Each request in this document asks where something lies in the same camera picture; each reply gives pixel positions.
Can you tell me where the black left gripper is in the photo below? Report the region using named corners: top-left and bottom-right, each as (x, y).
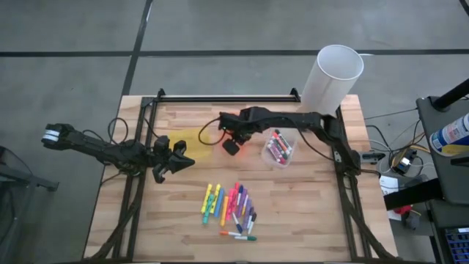
top-left (150, 140), bottom-right (196, 184)

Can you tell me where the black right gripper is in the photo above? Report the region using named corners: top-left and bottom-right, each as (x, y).
top-left (218, 106), bottom-right (263, 144)

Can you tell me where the purple dry erase marker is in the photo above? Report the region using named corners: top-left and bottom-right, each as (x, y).
top-left (268, 137), bottom-right (285, 161)

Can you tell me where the red dry erase marker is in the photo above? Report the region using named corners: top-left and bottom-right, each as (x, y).
top-left (272, 131), bottom-right (290, 157)

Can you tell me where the pink dry erase marker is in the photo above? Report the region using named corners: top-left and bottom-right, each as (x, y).
top-left (266, 141), bottom-right (287, 165)

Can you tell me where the green dry erase marker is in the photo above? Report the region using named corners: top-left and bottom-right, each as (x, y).
top-left (276, 128), bottom-right (294, 154)

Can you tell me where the blue highlighter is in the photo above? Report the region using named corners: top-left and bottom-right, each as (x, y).
top-left (213, 187), bottom-right (226, 219)

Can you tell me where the coral red highlighter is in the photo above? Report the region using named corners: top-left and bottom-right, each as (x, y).
top-left (230, 182), bottom-right (241, 206)

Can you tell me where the purple highlighter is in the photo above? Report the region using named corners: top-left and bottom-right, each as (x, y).
top-left (241, 197), bottom-right (254, 230)
top-left (236, 188), bottom-right (249, 219)

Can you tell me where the yellow translucent plastic bin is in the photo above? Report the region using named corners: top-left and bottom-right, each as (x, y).
top-left (167, 126), bottom-right (213, 161)

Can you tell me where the teal highlighter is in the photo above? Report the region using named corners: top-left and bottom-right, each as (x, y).
top-left (202, 194), bottom-right (215, 226)

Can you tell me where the clear plastic bin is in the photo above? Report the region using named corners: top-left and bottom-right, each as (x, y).
top-left (261, 126), bottom-right (298, 169)

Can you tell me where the orange yellow highlighter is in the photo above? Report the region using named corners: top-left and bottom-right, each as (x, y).
top-left (219, 195), bottom-right (230, 227)

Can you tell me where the purple cap white marker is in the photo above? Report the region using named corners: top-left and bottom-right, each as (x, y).
top-left (244, 206), bottom-right (256, 230)

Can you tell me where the black cap white marker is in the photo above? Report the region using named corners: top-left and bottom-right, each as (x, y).
top-left (247, 211), bottom-right (258, 235)

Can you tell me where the white shade wooden base lamp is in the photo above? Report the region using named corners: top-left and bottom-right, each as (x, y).
top-left (295, 43), bottom-right (365, 118)

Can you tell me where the white paper sheet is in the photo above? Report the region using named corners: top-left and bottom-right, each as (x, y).
top-left (379, 175), bottom-right (400, 197)

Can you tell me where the small blue grey power device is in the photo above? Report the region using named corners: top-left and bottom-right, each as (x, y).
top-left (391, 148), bottom-right (418, 175)

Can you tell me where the blue white spray can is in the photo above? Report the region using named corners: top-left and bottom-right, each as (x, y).
top-left (429, 111), bottom-right (469, 158)

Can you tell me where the black equipment stand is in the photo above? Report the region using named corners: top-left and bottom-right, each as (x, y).
top-left (383, 77), bottom-right (469, 228)

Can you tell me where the backlit computer keyboard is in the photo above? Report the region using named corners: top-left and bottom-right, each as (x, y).
top-left (444, 227), bottom-right (469, 263)

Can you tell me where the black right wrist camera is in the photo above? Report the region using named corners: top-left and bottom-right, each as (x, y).
top-left (222, 138), bottom-right (241, 157)

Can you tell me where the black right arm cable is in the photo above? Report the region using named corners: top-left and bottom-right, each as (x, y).
top-left (198, 117), bottom-right (226, 147)

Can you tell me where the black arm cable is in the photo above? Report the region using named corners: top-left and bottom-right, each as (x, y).
top-left (198, 117), bottom-right (226, 147)
top-left (82, 117), bottom-right (130, 147)

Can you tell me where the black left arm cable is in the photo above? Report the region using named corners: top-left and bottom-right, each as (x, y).
top-left (82, 117), bottom-right (130, 147)

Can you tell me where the black floor cable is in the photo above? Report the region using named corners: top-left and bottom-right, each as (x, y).
top-left (364, 107), bottom-right (418, 122)

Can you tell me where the black metal chair frame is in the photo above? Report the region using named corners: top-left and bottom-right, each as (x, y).
top-left (0, 144), bottom-right (59, 257)

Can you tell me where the yellow floor cable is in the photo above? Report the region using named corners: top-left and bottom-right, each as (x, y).
top-left (390, 143), bottom-right (432, 162)

